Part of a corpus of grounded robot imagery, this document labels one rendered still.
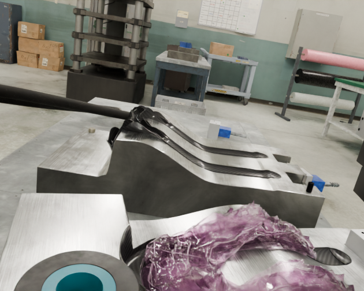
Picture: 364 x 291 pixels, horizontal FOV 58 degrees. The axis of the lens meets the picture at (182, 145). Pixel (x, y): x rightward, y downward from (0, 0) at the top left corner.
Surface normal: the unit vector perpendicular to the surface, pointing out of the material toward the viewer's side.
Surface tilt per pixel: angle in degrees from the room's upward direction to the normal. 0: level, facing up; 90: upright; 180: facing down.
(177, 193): 90
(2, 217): 0
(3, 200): 0
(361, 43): 90
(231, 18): 90
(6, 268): 0
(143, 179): 90
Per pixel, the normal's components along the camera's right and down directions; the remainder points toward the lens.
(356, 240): -0.95, -0.07
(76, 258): 0.17, -0.94
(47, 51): -0.02, 0.25
